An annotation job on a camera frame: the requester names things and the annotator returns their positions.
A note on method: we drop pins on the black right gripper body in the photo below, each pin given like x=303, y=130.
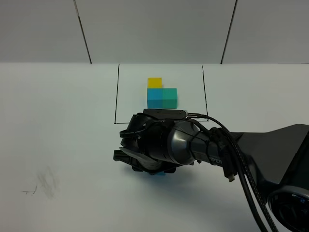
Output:
x=160, y=145

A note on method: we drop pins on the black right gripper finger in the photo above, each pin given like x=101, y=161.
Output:
x=119, y=155

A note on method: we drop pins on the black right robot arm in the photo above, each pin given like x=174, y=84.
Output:
x=273, y=167

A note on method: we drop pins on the blue template block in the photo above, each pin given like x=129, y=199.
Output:
x=154, y=98

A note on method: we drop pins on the green template block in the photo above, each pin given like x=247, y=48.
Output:
x=169, y=98

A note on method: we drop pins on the yellow template block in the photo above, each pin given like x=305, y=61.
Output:
x=154, y=83

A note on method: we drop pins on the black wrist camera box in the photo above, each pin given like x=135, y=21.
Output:
x=173, y=114

